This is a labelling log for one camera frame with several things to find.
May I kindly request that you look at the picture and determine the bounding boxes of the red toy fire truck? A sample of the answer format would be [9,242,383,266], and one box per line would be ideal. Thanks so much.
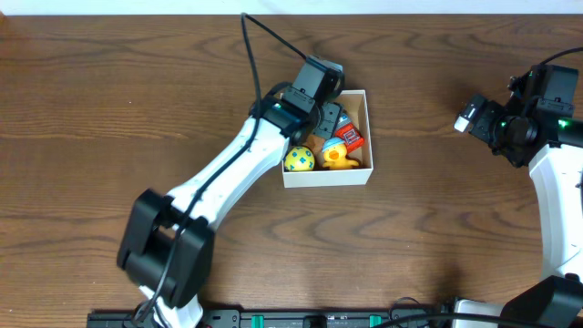
[334,113,364,154]

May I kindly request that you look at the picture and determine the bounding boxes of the brown plush capybara toy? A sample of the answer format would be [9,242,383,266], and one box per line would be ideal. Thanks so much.
[303,134,326,156]

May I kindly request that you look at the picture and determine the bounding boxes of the yellow rubber duck toy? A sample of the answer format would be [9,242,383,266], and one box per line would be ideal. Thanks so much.
[322,137,359,170]

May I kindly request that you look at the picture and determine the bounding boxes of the yellow ball with blue letters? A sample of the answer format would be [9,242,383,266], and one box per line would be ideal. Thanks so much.
[283,146,315,172]

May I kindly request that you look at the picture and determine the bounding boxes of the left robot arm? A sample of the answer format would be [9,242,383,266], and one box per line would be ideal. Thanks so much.
[117,97,343,327]

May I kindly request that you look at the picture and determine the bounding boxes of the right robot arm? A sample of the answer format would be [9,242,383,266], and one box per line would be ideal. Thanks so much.
[452,95,582,327]

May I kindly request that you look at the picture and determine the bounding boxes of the white cardboard box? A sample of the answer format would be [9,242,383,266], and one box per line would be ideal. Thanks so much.
[281,89,373,189]

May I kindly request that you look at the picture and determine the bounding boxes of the right black cable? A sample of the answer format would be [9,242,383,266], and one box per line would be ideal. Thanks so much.
[537,46,583,67]

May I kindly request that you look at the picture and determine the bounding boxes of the black cable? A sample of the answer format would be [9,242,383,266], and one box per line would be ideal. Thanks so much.
[537,46,583,67]
[131,12,309,327]

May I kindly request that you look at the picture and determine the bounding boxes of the left black cable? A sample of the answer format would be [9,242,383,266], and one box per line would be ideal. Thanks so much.
[131,12,309,327]

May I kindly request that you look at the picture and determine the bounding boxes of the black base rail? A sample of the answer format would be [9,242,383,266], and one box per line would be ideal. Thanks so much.
[86,305,431,328]

